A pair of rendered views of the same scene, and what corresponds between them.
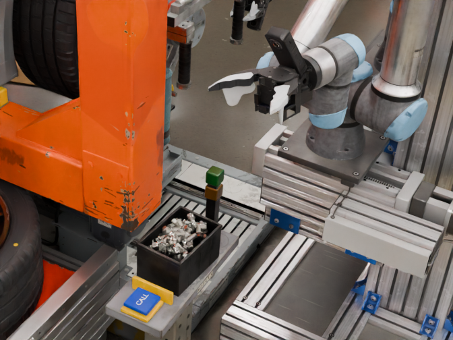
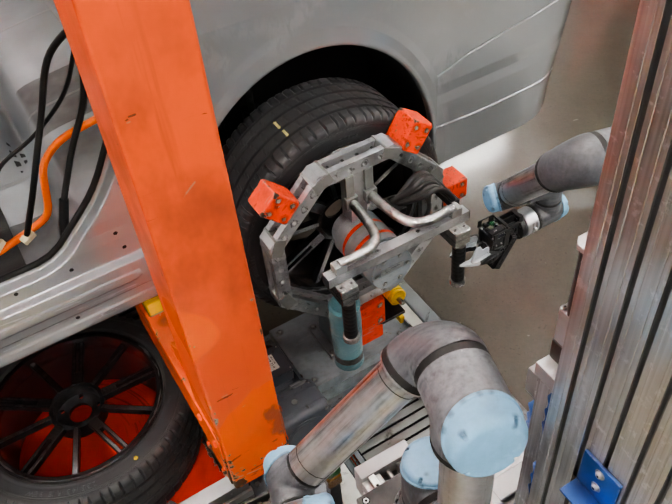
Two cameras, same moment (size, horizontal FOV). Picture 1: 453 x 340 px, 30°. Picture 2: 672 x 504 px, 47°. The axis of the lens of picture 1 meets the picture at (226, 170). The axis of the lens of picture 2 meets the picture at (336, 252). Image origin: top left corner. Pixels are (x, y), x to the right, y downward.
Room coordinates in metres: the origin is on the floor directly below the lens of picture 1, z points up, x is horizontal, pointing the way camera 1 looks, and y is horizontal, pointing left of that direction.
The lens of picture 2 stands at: (1.16, -0.61, 2.34)
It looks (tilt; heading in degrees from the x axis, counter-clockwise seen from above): 45 degrees down; 38
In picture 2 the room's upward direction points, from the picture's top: 6 degrees counter-clockwise
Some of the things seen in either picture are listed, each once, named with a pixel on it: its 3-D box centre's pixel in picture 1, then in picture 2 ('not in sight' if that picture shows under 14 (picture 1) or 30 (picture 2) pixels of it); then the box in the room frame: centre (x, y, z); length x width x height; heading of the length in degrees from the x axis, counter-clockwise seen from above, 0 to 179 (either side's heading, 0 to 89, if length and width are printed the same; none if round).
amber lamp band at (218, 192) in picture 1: (214, 190); (331, 476); (1.87, 0.03, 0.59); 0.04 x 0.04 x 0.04; 65
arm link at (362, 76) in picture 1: (346, 88); (433, 477); (1.81, -0.28, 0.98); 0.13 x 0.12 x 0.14; 50
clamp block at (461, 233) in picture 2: not in sight; (452, 228); (2.48, 0.03, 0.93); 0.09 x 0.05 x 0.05; 65
